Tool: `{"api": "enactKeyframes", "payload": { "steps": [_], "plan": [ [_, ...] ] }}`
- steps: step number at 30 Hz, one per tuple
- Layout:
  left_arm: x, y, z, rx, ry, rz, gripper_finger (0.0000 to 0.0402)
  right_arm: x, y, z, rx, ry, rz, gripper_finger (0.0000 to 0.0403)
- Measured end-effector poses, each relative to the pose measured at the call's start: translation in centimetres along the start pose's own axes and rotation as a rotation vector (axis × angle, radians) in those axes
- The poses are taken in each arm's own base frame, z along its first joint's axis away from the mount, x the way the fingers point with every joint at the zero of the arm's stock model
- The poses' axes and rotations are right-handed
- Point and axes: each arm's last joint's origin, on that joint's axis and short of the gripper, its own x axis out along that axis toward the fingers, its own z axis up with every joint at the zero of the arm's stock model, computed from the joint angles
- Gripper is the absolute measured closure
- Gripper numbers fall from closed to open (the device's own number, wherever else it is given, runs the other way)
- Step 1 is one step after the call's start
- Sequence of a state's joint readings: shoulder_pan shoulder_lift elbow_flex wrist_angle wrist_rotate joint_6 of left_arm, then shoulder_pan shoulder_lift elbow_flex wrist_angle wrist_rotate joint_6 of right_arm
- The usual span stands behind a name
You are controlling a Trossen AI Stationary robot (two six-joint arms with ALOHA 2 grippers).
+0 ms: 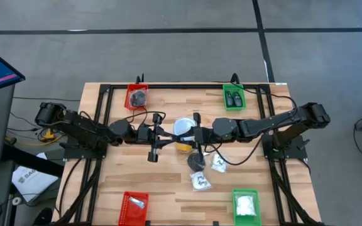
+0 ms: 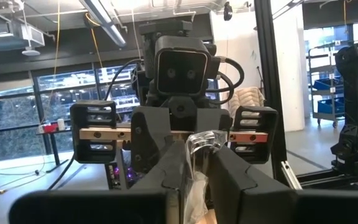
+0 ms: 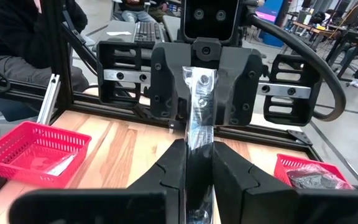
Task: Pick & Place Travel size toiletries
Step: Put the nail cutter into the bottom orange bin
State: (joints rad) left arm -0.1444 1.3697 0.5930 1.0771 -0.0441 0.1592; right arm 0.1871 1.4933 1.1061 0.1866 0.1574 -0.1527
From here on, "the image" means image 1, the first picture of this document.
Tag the red plastic basket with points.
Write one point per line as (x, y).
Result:
(126, 210)
(128, 94)

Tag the yellow label disinfecting wipes canister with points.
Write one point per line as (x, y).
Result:
(184, 125)

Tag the black clamp bracket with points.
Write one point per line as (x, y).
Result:
(148, 223)
(215, 223)

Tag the black aluminium table frame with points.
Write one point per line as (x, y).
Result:
(184, 86)

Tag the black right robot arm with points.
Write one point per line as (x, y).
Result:
(272, 120)

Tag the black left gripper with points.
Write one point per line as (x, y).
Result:
(144, 133)

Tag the black arched bracket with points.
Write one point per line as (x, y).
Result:
(142, 78)
(234, 74)

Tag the bagged white cotton balls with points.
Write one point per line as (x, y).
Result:
(218, 164)
(200, 182)
(245, 205)

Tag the white printed paper sheet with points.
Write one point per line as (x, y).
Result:
(30, 183)

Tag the green plastic basket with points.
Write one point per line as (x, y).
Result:
(247, 221)
(234, 107)

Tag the black oblong toiletry item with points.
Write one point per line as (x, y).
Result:
(229, 100)
(238, 100)

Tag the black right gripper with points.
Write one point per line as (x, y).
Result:
(204, 135)

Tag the black diagonal beam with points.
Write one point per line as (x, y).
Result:
(33, 161)

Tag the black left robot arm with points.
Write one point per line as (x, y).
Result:
(83, 128)

